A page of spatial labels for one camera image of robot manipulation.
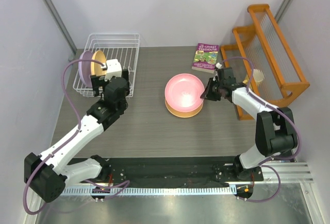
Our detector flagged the pink plate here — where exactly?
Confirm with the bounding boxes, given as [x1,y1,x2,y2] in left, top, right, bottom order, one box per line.
[164,73,204,112]

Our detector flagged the yellow plate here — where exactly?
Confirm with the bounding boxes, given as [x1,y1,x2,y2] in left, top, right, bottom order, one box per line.
[164,99,204,118]

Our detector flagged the lilac plate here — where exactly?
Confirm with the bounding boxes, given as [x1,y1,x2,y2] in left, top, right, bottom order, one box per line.
[78,50,93,88]

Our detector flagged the orange plate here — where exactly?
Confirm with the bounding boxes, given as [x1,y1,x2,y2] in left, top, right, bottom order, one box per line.
[90,50,106,76]

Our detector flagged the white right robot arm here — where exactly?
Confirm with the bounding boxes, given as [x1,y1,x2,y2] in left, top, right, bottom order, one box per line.
[207,67,299,180]

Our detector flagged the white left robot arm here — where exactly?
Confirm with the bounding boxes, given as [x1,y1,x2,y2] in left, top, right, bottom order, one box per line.
[24,66,130,203]

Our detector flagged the orange wooden shelf rack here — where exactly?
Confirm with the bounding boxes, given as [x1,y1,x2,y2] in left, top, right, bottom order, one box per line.
[220,4,310,107]

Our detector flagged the purple paperback book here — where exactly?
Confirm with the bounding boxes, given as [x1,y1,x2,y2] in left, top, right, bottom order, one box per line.
[192,43,219,73]

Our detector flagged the pale yellow mug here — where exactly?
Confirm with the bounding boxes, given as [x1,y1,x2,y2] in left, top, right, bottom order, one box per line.
[243,69,265,86]

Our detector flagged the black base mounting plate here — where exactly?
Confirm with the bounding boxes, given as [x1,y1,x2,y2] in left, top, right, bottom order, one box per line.
[94,156,263,188]

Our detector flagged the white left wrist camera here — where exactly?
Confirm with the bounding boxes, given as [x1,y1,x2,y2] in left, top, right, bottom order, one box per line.
[101,59,122,81]

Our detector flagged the white wire dish rack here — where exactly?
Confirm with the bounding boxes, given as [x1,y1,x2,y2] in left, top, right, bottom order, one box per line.
[80,33,140,97]

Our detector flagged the slotted cable duct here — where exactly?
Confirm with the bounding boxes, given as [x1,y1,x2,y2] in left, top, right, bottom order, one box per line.
[61,185,237,197]

